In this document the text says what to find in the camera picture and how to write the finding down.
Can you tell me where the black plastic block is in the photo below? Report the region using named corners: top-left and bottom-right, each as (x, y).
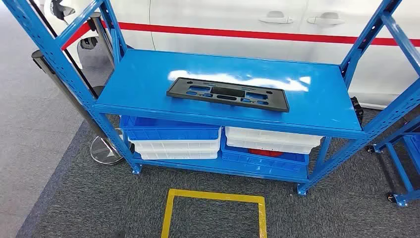
top-left (350, 96), bottom-right (364, 127)

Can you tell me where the chrome stanchion post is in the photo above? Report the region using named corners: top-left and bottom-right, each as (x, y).
top-left (89, 11), bottom-right (116, 68)
top-left (32, 50), bottom-right (135, 166)

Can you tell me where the blue metal shelf rack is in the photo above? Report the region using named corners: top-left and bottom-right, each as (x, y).
top-left (0, 0), bottom-right (420, 198)

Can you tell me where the red barrier belt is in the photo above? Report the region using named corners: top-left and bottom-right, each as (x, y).
top-left (61, 20), bottom-right (109, 51)

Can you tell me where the white car with red stripe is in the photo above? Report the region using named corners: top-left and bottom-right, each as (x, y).
top-left (43, 0), bottom-right (420, 110)

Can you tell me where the black stanchion post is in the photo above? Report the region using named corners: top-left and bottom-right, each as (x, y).
top-left (28, 0), bottom-right (106, 99)

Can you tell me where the yellow floor tape square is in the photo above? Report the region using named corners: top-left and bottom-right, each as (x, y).
top-left (160, 188), bottom-right (268, 238)

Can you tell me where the blue wheeled rack cart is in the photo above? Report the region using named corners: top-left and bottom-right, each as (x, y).
top-left (367, 113), bottom-right (420, 208)

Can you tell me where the red object in bin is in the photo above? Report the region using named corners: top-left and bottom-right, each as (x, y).
top-left (248, 148), bottom-right (284, 158)

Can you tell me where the black plastic frame part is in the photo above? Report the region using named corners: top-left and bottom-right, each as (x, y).
top-left (166, 77), bottom-right (290, 113)

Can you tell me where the white car door handle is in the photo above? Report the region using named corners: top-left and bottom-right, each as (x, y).
top-left (258, 10), bottom-right (294, 24)
top-left (307, 12), bottom-right (345, 25)

